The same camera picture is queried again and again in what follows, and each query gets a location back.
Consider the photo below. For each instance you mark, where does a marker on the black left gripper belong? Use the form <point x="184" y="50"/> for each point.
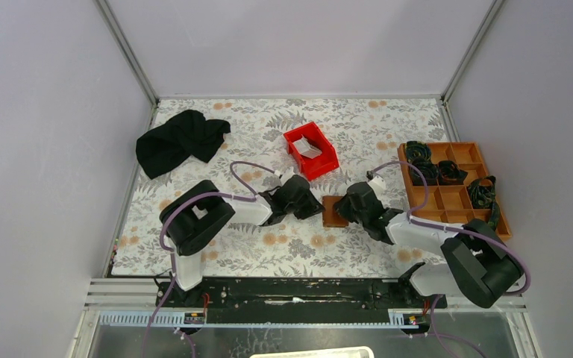
<point x="310" y="209"/>

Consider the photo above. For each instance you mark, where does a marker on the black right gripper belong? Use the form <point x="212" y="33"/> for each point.
<point x="342" y="207"/>

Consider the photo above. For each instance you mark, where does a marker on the brown leather card holder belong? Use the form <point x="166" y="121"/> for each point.
<point x="330" y="218"/>

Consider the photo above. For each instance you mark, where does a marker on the stack of credit cards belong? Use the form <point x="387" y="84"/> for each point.
<point x="306" y="149"/>

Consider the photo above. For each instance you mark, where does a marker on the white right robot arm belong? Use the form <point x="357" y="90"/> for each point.
<point x="476" y="263"/>

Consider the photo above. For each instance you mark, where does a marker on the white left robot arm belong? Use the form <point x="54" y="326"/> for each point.
<point x="192" y="221"/>

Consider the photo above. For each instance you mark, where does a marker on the red plastic bin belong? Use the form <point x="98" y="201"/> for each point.
<point x="312" y="168"/>

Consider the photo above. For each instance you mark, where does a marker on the floral table mat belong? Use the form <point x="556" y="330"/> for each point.
<point x="365" y="133"/>

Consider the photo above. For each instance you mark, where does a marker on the dark rolled tie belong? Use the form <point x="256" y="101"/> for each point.
<point x="417" y="151"/>
<point x="450" y="174"/>
<point x="429" y="171"/>

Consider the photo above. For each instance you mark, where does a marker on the orange compartment tray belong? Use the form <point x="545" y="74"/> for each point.
<point x="449" y="204"/>

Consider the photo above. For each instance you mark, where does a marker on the dark patterned tie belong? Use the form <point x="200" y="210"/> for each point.
<point x="482" y="194"/>

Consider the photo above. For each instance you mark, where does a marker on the black cloth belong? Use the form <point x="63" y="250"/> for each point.
<point x="186" y="134"/>

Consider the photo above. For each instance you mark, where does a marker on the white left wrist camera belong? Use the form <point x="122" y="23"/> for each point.
<point x="284" y="176"/>

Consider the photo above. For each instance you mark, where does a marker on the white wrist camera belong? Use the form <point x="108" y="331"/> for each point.
<point x="378" y="185"/>
<point x="284" y="176"/>

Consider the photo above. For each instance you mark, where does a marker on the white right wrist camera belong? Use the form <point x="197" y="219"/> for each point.
<point x="378" y="185"/>

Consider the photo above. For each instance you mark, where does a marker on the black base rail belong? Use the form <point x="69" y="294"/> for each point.
<point x="283" y="300"/>

